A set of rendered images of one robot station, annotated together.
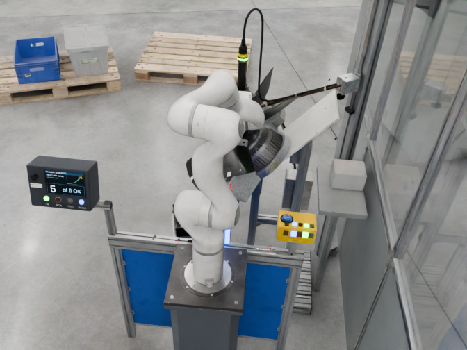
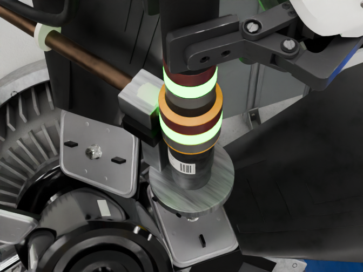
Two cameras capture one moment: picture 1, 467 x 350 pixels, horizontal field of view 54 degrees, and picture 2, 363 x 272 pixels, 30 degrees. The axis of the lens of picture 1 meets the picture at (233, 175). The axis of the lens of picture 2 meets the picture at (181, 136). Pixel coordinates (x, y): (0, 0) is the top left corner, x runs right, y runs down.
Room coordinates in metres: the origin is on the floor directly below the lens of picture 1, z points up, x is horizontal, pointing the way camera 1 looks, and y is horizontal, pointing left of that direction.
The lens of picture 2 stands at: (1.86, 0.21, 1.77)
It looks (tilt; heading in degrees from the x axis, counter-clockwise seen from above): 61 degrees down; 248
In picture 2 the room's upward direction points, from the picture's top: 2 degrees counter-clockwise
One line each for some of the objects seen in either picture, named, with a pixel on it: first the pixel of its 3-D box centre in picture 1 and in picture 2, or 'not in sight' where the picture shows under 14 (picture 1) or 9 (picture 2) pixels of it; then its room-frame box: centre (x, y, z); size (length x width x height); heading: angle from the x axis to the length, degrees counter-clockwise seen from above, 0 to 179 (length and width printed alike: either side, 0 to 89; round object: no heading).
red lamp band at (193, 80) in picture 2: not in sight; (189, 58); (1.76, -0.01, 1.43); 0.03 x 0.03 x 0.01
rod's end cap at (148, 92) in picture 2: not in sight; (152, 99); (1.78, -0.04, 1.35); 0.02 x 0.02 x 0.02; 31
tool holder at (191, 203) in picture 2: not in sight; (180, 144); (1.76, -0.02, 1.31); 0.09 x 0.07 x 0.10; 121
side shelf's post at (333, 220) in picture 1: (326, 245); not in sight; (1.83, -0.57, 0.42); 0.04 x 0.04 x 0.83; 86
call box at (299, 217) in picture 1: (296, 228); not in sight; (1.38, -0.28, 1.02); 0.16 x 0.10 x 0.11; 86
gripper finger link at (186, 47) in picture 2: not in sight; (233, 54); (1.75, 0.02, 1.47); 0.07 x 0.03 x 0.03; 176
